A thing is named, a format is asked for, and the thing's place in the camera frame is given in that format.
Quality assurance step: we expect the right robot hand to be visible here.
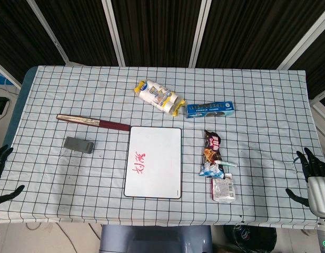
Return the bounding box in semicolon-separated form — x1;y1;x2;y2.
285;147;325;218

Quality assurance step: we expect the grey whiteboard eraser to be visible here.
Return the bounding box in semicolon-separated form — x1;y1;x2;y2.
63;136;95;155

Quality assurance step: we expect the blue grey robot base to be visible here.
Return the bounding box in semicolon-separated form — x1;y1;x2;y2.
100;224;213;253

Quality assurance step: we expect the blue table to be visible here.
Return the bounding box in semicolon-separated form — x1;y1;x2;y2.
0;65;39;185

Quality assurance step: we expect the checkered light blue tablecloth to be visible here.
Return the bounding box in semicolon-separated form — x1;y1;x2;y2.
0;65;323;229

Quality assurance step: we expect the blue crate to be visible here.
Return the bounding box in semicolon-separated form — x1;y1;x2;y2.
0;73;13;86

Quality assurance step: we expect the silver pink sachet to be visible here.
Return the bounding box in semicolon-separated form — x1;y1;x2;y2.
211;173;236;203

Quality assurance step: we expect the small white green tube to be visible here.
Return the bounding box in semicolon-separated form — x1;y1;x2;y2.
214;159;238;168

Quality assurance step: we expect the white blue snack packet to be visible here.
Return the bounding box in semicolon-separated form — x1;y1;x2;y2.
199;161;225;179

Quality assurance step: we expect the dark red folded fan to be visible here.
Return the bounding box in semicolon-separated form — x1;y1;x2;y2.
56;113;132;132

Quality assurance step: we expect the brown chocolate snack wrapper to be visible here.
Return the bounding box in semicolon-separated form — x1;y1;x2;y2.
201;130;223;166

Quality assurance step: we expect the blue cardboard box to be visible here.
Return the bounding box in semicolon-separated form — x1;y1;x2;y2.
185;101;235;119

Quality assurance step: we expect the white rolls yellow pack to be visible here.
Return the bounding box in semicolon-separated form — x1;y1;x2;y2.
133;79;186;116

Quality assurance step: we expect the white partition frame post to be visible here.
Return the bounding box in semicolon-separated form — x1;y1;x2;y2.
188;0;213;68
0;59;23;90
277;12;325;70
26;0;74;66
309;92;325;126
101;0;126;67

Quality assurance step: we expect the white whiteboard black frame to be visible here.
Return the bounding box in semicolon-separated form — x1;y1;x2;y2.
123;126;183;199

